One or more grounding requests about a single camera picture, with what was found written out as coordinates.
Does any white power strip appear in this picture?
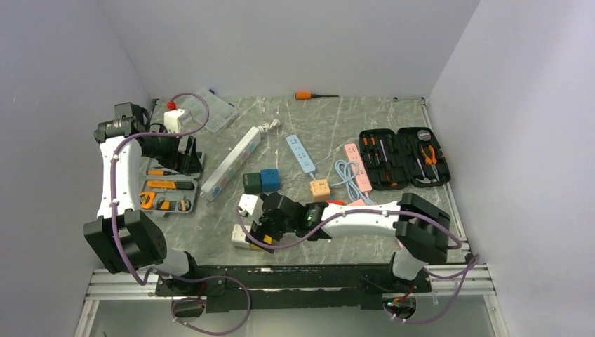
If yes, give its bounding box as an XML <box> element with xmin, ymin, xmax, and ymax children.
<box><xmin>200</xmin><ymin>119</ymin><xmax>281</xmax><ymax>201</ymax></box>

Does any yellow cube socket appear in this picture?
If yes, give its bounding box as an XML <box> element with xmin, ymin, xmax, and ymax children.
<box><xmin>250</xmin><ymin>235</ymin><xmax>274</xmax><ymax>253</ymax></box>

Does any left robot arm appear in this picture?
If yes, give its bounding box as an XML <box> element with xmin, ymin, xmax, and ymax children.
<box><xmin>83</xmin><ymin>103</ymin><xmax>203</xmax><ymax>295</ymax></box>

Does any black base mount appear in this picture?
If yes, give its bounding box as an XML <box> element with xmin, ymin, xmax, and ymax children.
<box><xmin>155</xmin><ymin>263</ymin><xmax>432</xmax><ymax>313</ymax></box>

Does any black tool case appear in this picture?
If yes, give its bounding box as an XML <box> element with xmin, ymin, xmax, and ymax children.
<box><xmin>359</xmin><ymin>126</ymin><xmax>451</xmax><ymax>190</ymax></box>

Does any light blue power strip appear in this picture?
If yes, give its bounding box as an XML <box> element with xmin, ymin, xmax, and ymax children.
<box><xmin>284</xmin><ymin>133</ymin><xmax>373</xmax><ymax>206</ymax></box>

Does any blue cube socket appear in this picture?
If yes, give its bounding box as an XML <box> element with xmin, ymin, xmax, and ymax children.
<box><xmin>260</xmin><ymin>168</ymin><xmax>281</xmax><ymax>192</ymax></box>

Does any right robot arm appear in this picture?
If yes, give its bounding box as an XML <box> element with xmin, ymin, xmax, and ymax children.
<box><xmin>236</xmin><ymin>192</ymin><xmax>451</xmax><ymax>291</ymax></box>

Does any white cube socket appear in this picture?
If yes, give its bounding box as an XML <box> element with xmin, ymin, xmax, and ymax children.
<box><xmin>231</xmin><ymin>224</ymin><xmax>251</xmax><ymax>249</ymax></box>

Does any pink power strip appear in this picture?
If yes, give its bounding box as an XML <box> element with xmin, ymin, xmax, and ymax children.
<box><xmin>344</xmin><ymin>143</ymin><xmax>373</xmax><ymax>205</ymax></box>

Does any grey tool tray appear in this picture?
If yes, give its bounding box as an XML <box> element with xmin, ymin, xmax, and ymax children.
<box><xmin>138</xmin><ymin>159</ymin><xmax>202</xmax><ymax>217</ymax></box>

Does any dark green cube socket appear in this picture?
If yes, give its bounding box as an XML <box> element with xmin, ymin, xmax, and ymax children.
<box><xmin>242</xmin><ymin>173</ymin><xmax>262</xmax><ymax>194</ymax></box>

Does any clear plastic organizer box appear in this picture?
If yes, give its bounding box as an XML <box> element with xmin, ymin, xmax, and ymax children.
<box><xmin>196</xmin><ymin>88</ymin><xmax>238</xmax><ymax>133</ymax></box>

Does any blue red pen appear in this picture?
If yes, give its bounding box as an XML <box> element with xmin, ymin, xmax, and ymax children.
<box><xmin>138</xmin><ymin>111</ymin><xmax>154</xmax><ymax>155</ymax></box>

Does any red cube socket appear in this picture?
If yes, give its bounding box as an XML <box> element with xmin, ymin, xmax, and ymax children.
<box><xmin>326</xmin><ymin>199</ymin><xmax>345</xmax><ymax>206</ymax></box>

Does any beige cube socket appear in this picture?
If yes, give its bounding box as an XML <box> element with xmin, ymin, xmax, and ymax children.
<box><xmin>309</xmin><ymin>179</ymin><xmax>330</xmax><ymax>202</ymax></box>

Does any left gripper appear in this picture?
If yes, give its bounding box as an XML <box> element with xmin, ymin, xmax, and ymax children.
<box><xmin>141</xmin><ymin>125</ymin><xmax>203</xmax><ymax>174</ymax></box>

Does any orange handled screwdriver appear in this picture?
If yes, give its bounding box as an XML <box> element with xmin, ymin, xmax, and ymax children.
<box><xmin>295</xmin><ymin>92</ymin><xmax>338</xmax><ymax>100</ymax></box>

